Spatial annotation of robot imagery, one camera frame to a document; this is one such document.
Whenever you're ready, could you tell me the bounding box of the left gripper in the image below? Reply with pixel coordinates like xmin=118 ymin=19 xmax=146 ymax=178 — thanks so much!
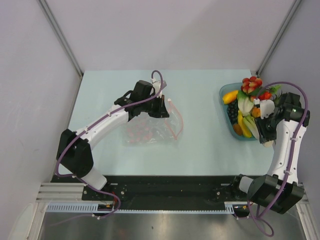
xmin=140 ymin=94 xmax=169 ymax=119

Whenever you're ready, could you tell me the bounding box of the clear zip top bag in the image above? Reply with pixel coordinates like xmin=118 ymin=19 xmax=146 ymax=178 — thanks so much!
xmin=121 ymin=98 xmax=184 ymax=146

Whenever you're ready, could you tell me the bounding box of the green celery stalk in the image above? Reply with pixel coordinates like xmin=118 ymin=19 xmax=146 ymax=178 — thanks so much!
xmin=243 ymin=115 xmax=274 ymax=148

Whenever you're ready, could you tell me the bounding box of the orange toy pineapple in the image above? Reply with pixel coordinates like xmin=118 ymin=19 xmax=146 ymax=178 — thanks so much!
xmin=251 ymin=84 xmax=282 ymax=118

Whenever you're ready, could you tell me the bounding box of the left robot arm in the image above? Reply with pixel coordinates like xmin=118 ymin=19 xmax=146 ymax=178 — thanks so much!
xmin=56 ymin=79 xmax=170 ymax=200

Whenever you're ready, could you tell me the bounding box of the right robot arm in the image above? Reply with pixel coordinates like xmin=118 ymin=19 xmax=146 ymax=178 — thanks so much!
xmin=230 ymin=92 xmax=310 ymax=214

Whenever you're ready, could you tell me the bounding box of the teal plastic food tray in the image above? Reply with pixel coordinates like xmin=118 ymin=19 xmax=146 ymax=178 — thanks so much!
xmin=219 ymin=82 xmax=257 ymax=141

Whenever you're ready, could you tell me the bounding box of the yellow toy banana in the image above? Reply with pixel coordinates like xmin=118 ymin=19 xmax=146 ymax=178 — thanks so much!
xmin=237 ymin=110 xmax=253 ymax=138

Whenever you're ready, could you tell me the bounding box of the small orange fruit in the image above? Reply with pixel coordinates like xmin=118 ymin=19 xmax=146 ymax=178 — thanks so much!
xmin=232 ymin=123 xmax=243 ymax=136

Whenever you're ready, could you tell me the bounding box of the white green cabbage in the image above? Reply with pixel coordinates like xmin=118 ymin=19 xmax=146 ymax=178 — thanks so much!
xmin=237 ymin=91 xmax=254 ymax=116

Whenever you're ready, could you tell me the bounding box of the dark blue grape bunch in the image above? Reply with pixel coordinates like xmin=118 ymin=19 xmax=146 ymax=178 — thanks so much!
xmin=227 ymin=99 xmax=239 ymax=125

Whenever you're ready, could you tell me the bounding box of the yellow toy mango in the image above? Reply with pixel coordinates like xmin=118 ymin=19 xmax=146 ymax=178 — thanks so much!
xmin=222 ymin=90 xmax=239 ymax=105

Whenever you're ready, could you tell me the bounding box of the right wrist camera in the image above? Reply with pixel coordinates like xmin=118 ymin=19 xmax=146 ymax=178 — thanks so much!
xmin=253 ymin=99 xmax=275 ymax=119

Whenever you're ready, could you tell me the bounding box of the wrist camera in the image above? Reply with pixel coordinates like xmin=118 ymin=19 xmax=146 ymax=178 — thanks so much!
xmin=253 ymin=99 xmax=275 ymax=119
xmin=150 ymin=78 xmax=167 ymax=98

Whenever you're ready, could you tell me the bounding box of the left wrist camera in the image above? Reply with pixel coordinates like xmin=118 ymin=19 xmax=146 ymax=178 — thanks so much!
xmin=150 ymin=78 xmax=167 ymax=98

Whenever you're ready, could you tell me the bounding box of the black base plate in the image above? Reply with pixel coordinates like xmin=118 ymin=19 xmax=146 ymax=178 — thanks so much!
xmin=81 ymin=175 xmax=247 ymax=212

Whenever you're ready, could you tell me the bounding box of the right corner aluminium post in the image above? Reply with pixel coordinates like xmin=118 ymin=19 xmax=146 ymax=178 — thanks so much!
xmin=254 ymin=0 xmax=304 ymax=77

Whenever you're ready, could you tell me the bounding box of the corner aluminium post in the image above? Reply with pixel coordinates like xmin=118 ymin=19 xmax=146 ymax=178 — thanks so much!
xmin=36 ymin=0 xmax=84 ymax=79
xmin=254 ymin=0 xmax=304 ymax=77

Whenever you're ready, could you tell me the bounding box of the white cable duct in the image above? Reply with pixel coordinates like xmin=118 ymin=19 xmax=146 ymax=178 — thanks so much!
xmin=46 ymin=201 xmax=237 ymax=214

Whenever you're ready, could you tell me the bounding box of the aluminium frame rail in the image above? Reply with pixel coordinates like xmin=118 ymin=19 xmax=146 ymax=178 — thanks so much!
xmin=36 ymin=182 xmax=84 ymax=203

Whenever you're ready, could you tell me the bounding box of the left corner aluminium post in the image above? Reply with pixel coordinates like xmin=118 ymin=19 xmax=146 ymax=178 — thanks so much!
xmin=36 ymin=0 xmax=84 ymax=79

